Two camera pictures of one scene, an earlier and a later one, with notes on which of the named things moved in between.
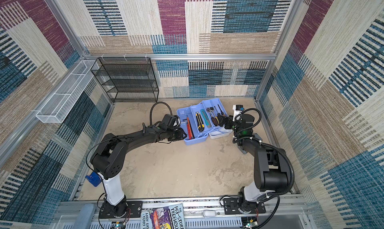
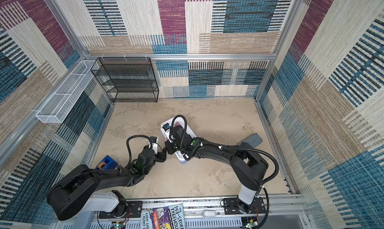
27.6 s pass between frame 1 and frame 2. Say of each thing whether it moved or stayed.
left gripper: moved
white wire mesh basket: stayed
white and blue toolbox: moved
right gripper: moved
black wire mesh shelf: stayed
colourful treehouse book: stayed
